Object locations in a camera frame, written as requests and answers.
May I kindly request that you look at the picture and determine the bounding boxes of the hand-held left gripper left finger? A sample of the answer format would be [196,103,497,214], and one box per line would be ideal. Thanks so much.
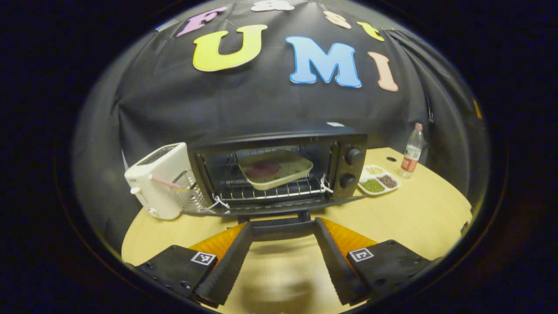
[137,222,253,306]

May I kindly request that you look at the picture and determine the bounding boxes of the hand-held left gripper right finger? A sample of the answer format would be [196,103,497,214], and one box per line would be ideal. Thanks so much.
[314,217,432,306]

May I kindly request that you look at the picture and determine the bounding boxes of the black electric oven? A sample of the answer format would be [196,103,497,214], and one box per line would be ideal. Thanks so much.
[182,126,369,240]

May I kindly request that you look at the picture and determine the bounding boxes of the cream food tray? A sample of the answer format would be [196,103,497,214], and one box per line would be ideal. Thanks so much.
[238,150,314,191]

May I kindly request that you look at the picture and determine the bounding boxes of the white divided dish with beans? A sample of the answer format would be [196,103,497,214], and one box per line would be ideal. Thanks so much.
[357,164,401,196]

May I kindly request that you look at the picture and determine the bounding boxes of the pink striped straw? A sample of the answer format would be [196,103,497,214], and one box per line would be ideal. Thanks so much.
[150,174,186,190]

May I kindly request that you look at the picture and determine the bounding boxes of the white toaster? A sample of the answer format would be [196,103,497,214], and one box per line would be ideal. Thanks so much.
[124,143,197,220]

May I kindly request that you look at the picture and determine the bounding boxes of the clear bottle with red label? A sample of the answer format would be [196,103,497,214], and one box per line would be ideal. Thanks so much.
[398,123,424,179]

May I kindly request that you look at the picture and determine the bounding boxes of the black backdrop cloth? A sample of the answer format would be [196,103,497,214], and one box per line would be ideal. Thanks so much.
[74,0,489,253]

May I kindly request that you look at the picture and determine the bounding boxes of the clear wire basket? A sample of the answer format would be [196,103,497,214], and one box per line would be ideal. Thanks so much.
[172,170,212,213]

